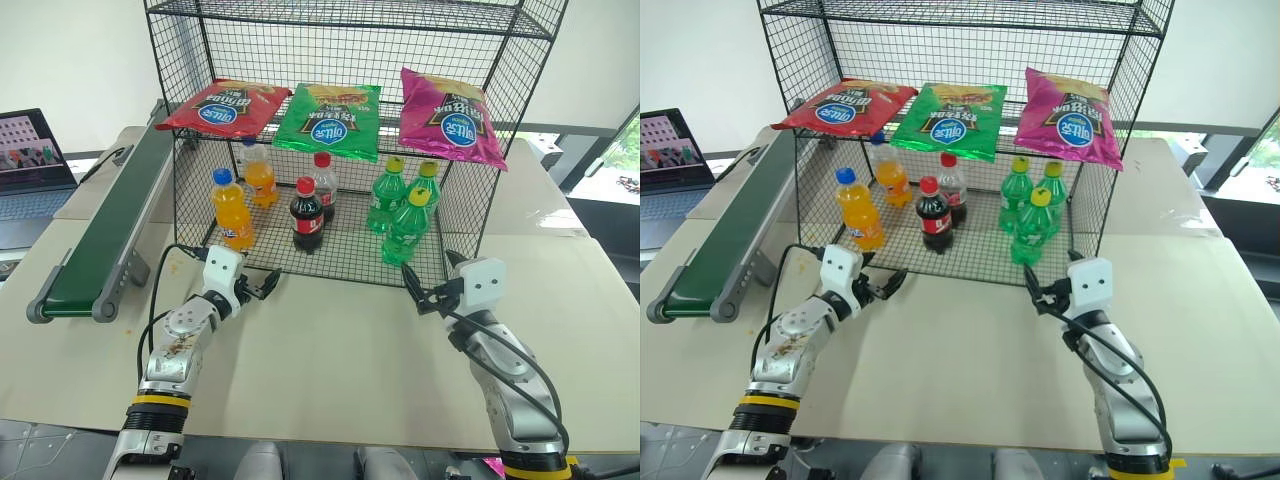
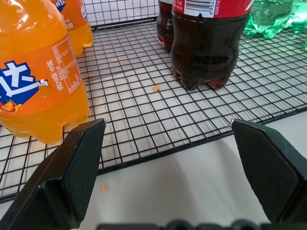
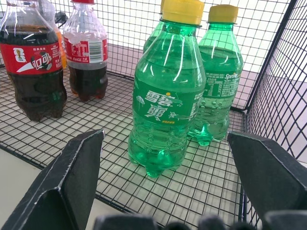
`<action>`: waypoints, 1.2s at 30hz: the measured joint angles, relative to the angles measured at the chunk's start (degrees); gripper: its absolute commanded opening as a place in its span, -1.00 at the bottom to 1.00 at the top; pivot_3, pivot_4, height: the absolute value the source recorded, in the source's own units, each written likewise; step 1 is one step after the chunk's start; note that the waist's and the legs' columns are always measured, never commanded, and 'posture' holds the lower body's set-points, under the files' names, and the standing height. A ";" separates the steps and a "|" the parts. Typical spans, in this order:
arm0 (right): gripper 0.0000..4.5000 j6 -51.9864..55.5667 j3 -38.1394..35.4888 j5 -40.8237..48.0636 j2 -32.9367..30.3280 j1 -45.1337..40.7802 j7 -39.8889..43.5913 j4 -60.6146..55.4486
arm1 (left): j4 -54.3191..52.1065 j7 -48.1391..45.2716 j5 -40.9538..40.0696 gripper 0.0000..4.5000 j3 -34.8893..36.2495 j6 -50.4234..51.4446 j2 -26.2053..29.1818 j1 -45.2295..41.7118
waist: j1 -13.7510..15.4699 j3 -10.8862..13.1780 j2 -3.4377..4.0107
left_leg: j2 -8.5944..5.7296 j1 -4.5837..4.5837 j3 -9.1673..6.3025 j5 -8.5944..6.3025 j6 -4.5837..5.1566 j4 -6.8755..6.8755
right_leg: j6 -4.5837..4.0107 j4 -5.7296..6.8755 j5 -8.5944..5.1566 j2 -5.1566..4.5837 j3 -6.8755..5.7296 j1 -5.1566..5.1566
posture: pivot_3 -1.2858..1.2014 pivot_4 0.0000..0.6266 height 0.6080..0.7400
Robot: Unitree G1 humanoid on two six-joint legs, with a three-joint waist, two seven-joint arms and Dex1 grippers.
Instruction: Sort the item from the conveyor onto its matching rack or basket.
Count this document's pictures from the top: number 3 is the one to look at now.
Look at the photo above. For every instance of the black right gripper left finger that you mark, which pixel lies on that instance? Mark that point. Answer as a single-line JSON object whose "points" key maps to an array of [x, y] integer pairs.
{"points": [[60, 182]]}

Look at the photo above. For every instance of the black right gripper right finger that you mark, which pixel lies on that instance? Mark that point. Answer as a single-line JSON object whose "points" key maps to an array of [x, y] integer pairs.
{"points": [[268, 172]]}

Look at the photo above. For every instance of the green Sprite bottle Chinese label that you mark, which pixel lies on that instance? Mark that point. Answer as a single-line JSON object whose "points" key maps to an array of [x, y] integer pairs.
{"points": [[165, 100]]}

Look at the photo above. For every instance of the green Sprite bottle English label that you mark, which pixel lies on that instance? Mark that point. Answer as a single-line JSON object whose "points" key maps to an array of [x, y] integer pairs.
{"points": [[219, 79]]}

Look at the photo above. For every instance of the cola bottle with football label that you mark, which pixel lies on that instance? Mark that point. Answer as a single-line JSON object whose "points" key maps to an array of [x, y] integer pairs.
{"points": [[33, 67]]}

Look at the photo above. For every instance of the orange soda bottle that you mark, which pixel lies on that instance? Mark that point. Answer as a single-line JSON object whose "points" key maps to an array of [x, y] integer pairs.
{"points": [[61, 51]]}

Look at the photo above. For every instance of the cola bottle with barcode label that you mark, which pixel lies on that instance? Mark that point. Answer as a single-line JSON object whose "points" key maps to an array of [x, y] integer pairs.
{"points": [[86, 52]]}

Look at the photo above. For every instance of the green Sprite bottle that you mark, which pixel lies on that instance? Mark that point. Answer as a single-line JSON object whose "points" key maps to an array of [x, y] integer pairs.
{"points": [[152, 39]]}

